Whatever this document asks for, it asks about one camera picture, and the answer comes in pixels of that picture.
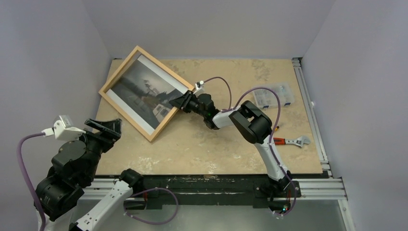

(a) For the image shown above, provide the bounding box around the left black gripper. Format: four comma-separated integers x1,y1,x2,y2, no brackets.
70,117,121,181

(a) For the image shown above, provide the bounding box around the wooden picture frame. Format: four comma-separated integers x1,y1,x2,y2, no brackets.
99,46,194,142

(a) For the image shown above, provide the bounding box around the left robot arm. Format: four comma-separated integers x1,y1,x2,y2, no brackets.
35,115,144,231

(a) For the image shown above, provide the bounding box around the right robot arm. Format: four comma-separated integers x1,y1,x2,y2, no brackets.
169,90,298,196

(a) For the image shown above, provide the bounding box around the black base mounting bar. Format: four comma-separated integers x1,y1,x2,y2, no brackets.
124,174,302,212

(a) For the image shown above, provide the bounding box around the clear plastic screw box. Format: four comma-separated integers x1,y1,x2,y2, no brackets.
253,82,295,109

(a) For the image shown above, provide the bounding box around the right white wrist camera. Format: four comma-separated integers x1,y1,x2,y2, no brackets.
194,80,204,96

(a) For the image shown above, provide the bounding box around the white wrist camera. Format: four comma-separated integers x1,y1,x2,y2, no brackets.
194,80,204,96
41,115,86,141

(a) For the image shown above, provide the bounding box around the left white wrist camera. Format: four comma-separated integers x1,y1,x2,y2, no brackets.
41,115,86,141

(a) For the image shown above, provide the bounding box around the red handled adjustable wrench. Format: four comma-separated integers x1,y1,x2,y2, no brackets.
273,136,311,148

